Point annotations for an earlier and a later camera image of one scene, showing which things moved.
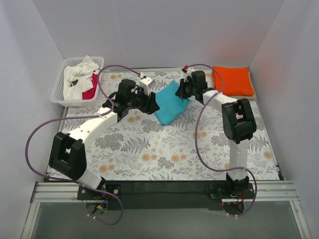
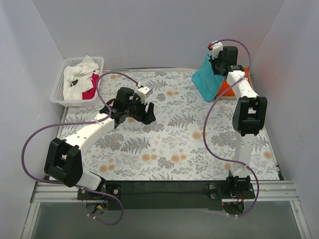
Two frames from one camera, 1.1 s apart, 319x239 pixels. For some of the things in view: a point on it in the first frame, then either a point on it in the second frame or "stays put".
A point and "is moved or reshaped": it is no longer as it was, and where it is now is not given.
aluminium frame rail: x=58 y=192 stays put
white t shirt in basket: x=78 y=78 stays put
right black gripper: x=183 y=89 -> x=216 y=64
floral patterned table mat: x=136 y=147 stays put
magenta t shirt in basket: x=90 y=93 stays put
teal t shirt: x=171 y=106 is moved or reshaped
